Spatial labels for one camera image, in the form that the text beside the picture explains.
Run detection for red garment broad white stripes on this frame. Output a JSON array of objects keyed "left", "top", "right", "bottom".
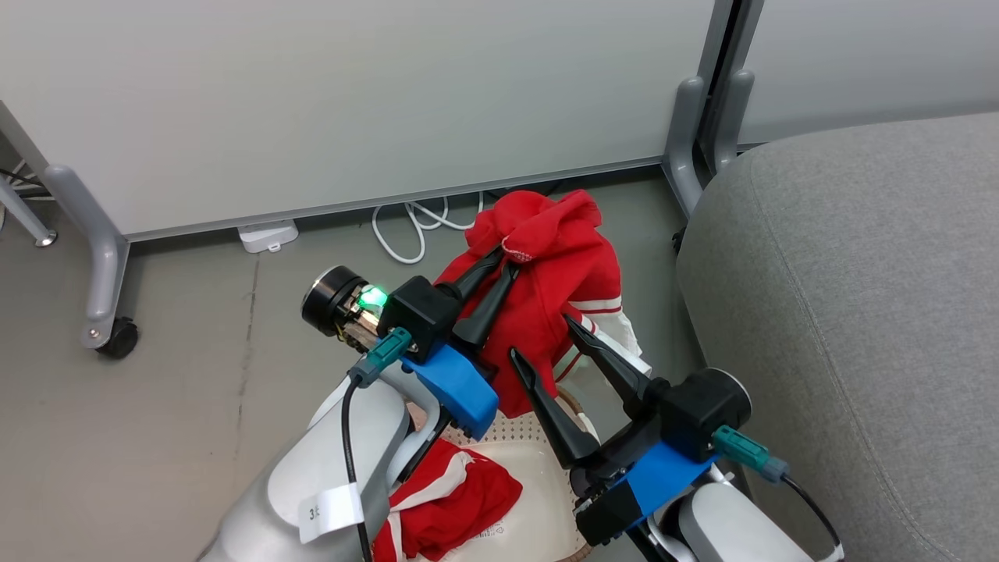
[{"left": 373, "top": 439, "right": 524, "bottom": 562}]

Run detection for red garment with white hem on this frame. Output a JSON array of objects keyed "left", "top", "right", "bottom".
[{"left": 433, "top": 190, "right": 650, "bottom": 420}]

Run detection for coiled white cable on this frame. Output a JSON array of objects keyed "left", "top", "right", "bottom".
[{"left": 372, "top": 191, "right": 485, "bottom": 265}]

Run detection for grey partition foot with caster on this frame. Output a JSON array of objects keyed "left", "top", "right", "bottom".
[{"left": 43, "top": 164, "right": 131, "bottom": 350}]

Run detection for white paper tag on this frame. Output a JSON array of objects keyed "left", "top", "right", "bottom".
[{"left": 298, "top": 482, "right": 365, "bottom": 545}]

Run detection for right arm cable teal plug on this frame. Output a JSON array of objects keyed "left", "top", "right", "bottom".
[{"left": 712, "top": 425, "right": 846, "bottom": 562}]

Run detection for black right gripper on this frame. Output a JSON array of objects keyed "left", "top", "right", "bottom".
[{"left": 509, "top": 314, "right": 672, "bottom": 547}]

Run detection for left arm cable teal plug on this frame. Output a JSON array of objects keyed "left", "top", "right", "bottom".
[{"left": 341, "top": 328, "right": 412, "bottom": 562}]

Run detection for black caster wheel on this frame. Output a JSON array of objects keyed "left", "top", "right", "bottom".
[{"left": 95, "top": 316, "right": 140, "bottom": 360}]

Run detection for wide pale partition panel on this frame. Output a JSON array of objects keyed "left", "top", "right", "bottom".
[{"left": 0, "top": 0, "right": 738, "bottom": 243}]

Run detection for left gripper with band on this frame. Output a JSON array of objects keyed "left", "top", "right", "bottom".
[{"left": 303, "top": 246, "right": 521, "bottom": 354}]

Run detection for narrow pale partition panel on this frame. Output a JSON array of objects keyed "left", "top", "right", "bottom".
[{"left": 738, "top": 0, "right": 999, "bottom": 147}]

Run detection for grey fabric sofa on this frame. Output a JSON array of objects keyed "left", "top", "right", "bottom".
[{"left": 675, "top": 112, "right": 999, "bottom": 562}]

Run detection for black cable bundle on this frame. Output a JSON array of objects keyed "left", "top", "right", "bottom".
[{"left": 0, "top": 164, "right": 44, "bottom": 194}]

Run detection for white power adapter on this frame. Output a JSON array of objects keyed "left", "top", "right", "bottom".
[{"left": 238, "top": 220, "right": 300, "bottom": 254}]

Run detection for cream perforated laundry basket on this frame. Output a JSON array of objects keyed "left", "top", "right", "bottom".
[{"left": 406, "top": 386, "right": 603, "bottom": 562}]

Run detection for grey metal table leg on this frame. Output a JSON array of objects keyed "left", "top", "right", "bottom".
[{"left": 0, "top": 176, "right": 58, "bottom": 248}]

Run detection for arm cable teal plug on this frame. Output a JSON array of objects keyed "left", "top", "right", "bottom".
[
  {"left": 712, "top": 425, "right": 846, "bottom": 562},
  {"left": 341, "top": 328, "right": 412, "bottom": 562}
]

